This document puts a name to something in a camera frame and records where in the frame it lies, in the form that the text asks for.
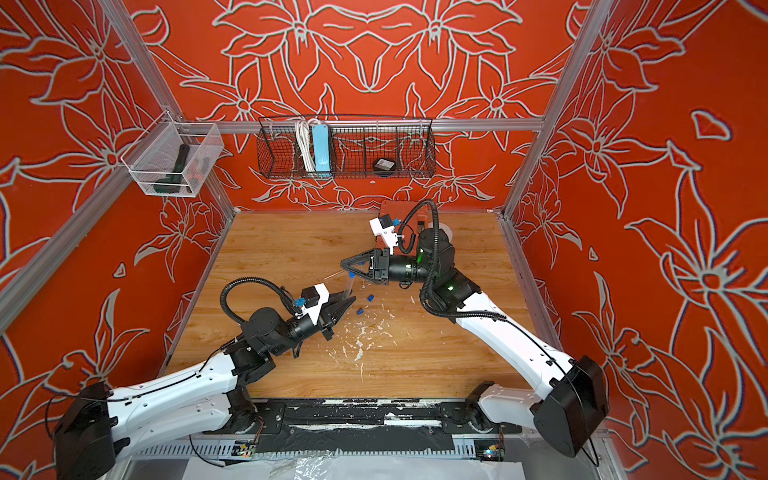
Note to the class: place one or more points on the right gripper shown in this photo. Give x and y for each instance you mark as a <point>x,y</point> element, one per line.
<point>382,264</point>

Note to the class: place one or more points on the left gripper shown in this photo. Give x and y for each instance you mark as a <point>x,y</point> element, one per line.
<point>334,313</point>

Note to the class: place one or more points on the glass test tube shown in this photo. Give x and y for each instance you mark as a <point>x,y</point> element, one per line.
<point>339,282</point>

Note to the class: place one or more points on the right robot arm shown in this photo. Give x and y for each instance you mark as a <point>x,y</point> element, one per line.
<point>569,398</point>

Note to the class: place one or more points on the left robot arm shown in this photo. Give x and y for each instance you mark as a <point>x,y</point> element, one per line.
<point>103,426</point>

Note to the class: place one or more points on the orange tool case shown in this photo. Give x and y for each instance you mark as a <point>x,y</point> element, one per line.
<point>400,209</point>

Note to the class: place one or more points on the small black device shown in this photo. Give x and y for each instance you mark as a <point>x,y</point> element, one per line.
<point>384,166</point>

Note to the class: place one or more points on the light blue box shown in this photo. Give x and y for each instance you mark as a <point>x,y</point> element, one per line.
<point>321,146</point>

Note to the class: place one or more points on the dark green tool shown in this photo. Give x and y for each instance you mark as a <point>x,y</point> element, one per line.
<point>172,182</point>

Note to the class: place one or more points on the clear acrylic box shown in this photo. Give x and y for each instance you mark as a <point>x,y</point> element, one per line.
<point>152,154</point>

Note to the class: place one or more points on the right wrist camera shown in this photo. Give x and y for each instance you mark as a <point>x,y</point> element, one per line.
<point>384,229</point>

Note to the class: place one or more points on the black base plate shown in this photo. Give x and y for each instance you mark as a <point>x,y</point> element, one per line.
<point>412,427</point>

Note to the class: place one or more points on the black wire basket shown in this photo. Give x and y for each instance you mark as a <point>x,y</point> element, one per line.
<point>285,146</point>

